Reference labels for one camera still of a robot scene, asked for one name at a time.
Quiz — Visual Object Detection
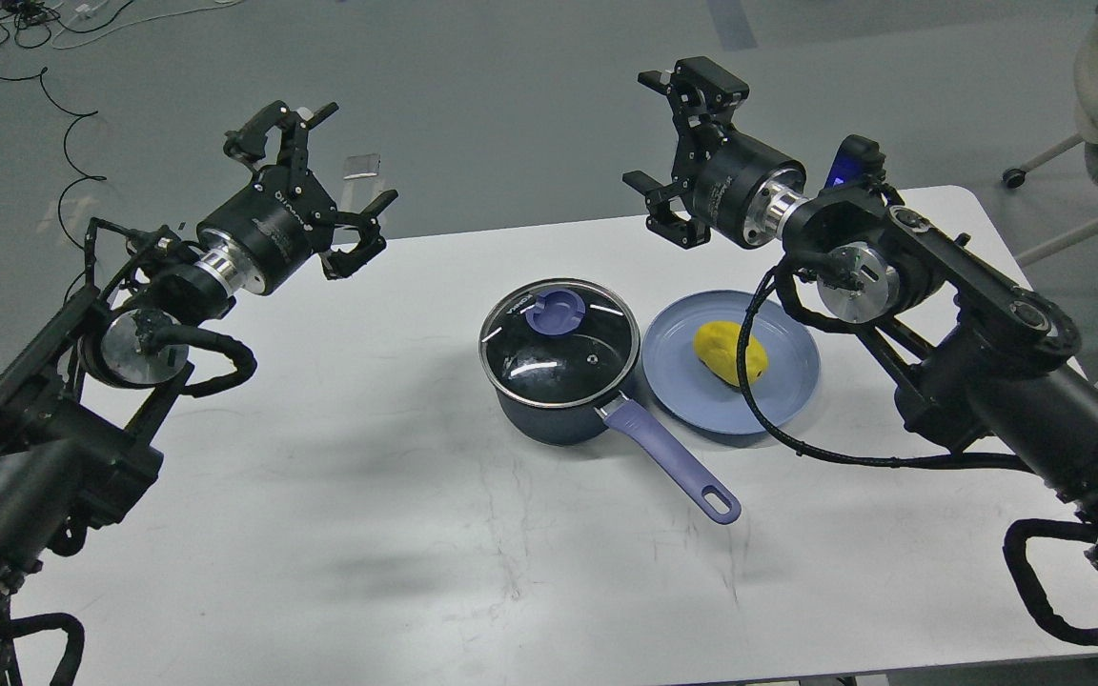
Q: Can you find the dark blue saucepan purple handle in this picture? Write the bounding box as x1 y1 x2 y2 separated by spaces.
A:
484 351 742 525

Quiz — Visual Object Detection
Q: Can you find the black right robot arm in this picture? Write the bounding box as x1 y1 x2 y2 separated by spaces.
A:
621 56 1098 646

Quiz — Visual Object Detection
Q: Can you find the glass lid purple knob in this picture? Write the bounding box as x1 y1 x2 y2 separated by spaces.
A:
478 277 641 411

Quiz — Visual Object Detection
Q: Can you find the black floor cable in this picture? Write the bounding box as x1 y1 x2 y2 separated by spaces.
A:
0 0 135 249

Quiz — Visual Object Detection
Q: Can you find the white floor cable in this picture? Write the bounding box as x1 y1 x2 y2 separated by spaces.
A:
51 0 245 50

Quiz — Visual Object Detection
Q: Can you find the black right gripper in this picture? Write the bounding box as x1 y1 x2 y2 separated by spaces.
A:
621 56 806 251

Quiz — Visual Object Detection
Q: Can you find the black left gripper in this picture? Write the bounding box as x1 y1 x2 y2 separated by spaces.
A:
197 100 399 296

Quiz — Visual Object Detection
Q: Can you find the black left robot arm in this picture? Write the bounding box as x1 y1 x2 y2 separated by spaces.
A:
0 100 397 685

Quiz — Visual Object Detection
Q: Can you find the blue round plate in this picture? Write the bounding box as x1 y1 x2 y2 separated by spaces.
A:
641 290 821 438

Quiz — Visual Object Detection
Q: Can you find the small clear floor card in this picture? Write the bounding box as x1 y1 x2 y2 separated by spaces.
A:
341 151 382 182

